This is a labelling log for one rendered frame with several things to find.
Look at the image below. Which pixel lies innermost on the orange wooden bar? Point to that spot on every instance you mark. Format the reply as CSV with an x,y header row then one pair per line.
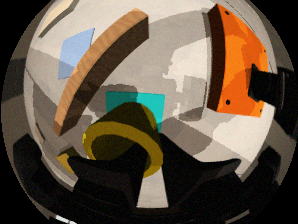
x,y
98,62

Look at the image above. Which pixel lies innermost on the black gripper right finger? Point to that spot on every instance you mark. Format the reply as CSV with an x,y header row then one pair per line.
x,y
182,173

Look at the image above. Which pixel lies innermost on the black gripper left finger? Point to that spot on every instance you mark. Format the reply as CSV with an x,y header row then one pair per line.
x,y
124,173

